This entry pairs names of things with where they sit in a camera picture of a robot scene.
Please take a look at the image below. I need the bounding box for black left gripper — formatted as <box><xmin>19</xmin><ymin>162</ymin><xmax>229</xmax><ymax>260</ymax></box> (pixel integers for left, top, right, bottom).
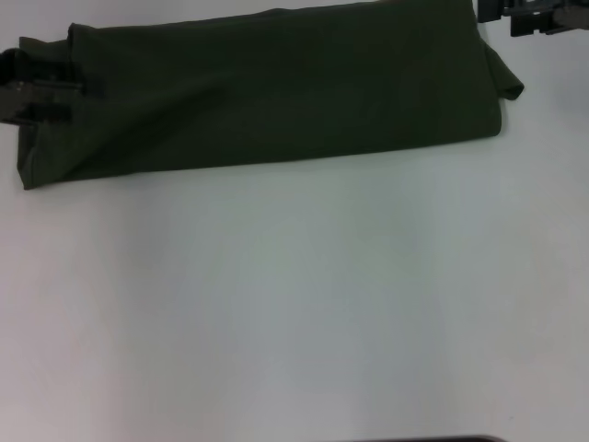
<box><xmin>0</xmin><ymin>48</ymin><xmax>106</xmax><ymax>126</ymax></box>

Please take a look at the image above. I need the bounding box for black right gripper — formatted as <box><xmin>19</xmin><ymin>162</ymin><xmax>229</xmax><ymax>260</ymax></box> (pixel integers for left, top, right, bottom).
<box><xmin>476</xmin><ymin>0</ymin><xmax>589</xmax><ymax>38</ymax></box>

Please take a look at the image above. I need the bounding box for dark green FREE t-shirt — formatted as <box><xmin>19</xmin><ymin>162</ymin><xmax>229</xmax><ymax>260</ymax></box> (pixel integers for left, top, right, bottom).
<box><xmin>16</xmin><ymin>0</ymin><xmax>525</xmax><ymax>193</ymax></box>

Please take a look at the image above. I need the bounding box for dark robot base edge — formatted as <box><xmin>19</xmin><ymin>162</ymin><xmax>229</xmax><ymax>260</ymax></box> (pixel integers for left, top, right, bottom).
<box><xmin>430</xmin><ymin>435</ymin><xmax>507</xmax><ymax>442</ymax></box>

